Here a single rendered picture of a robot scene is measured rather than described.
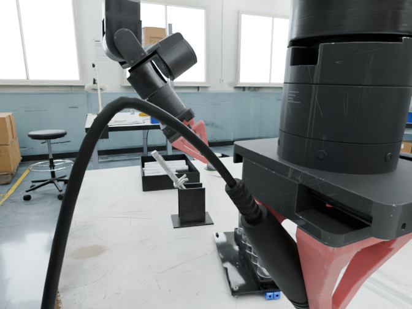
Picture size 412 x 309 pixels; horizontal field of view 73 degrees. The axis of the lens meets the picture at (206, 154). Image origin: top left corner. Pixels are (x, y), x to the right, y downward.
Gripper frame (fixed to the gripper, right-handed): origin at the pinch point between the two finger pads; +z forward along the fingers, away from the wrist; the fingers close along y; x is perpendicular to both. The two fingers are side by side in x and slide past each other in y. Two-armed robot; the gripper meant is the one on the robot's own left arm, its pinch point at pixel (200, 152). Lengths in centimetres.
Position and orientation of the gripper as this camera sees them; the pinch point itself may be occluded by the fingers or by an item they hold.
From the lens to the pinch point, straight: 55.9
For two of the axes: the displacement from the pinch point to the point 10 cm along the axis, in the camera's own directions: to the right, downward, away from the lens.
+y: -2.0, -2.2, 9.5
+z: 5.7, 7.7, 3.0
